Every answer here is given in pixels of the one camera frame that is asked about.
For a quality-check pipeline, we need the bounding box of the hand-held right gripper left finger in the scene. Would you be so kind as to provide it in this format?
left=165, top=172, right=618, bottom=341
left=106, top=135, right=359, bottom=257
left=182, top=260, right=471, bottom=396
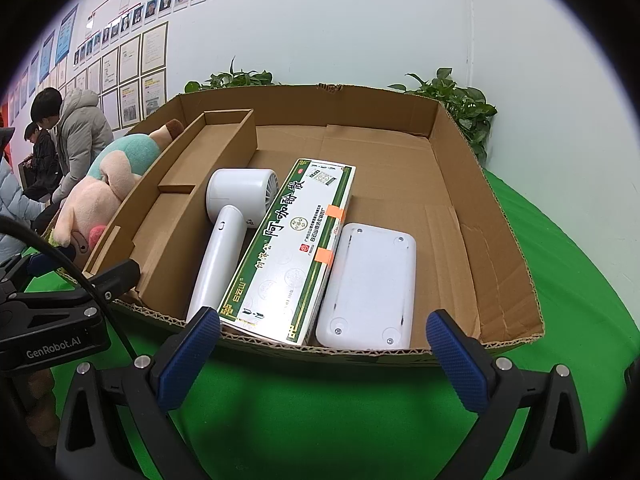
left=55, top=305, right=222, bottom=480

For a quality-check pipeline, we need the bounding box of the large cardboard box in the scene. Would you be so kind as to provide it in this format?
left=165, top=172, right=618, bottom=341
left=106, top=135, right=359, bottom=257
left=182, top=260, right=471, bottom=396
left=45, top=84, right=545, bottom=368

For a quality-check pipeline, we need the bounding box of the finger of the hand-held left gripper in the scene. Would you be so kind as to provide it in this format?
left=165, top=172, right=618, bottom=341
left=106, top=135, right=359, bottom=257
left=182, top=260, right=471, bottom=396
left=0, top=259, right=142, bottom=318
left=0, top=252, right=76, bottom=296

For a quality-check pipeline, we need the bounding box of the group of framed wall certificates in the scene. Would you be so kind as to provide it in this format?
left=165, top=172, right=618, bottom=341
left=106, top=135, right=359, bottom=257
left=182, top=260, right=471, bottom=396
left=0, top=21, right=168, bottom=131

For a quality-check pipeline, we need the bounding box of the white plastic device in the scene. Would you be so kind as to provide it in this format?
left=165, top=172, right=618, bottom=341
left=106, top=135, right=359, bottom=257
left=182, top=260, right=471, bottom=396
left=315, top=221, right=417, bottom=350

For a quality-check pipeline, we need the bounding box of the narrow cardboard tray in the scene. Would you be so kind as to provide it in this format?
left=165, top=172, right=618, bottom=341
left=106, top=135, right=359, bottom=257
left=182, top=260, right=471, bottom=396
left=81, top=108, right=257, bottom=306

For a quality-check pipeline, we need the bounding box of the white wall conduit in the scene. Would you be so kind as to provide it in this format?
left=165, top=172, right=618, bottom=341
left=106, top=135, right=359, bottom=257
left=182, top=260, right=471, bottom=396
left=466, top=0, right=475, bottom=88

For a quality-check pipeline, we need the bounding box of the pink and teal plush toy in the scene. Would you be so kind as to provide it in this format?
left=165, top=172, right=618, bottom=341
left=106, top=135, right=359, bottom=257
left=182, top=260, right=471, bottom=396
left=52, top=119, right=183, bottom=261

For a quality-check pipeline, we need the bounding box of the green and white carton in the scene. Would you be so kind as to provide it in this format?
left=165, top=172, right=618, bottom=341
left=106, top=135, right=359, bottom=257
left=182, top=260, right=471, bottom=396
left=217, top=158, right=357, bottom=346

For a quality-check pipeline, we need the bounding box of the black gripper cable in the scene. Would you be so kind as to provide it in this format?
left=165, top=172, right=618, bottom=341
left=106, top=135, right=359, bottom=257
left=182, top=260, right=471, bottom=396
left=0, top=216, right=137, bottom=358

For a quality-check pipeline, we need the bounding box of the person's left hand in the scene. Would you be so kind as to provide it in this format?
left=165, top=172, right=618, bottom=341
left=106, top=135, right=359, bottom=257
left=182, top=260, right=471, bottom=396
left=22, top=367, right=57, bottom=443

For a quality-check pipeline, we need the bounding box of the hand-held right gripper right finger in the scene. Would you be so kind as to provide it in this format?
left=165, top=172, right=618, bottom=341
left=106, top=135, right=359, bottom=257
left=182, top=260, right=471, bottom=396
left=425, top=310, right=588, bottom=480

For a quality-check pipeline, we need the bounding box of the potted green plant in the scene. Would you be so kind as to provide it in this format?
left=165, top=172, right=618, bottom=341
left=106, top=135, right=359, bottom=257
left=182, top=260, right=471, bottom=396
left=185, top=60, right=281, bottom=93
left=390, top=67, right=498, bottom=161

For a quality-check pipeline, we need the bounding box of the white hair dryer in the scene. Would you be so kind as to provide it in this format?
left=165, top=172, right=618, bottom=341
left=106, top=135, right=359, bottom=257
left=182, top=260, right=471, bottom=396
left=185, top=168, right=278, bottom=323

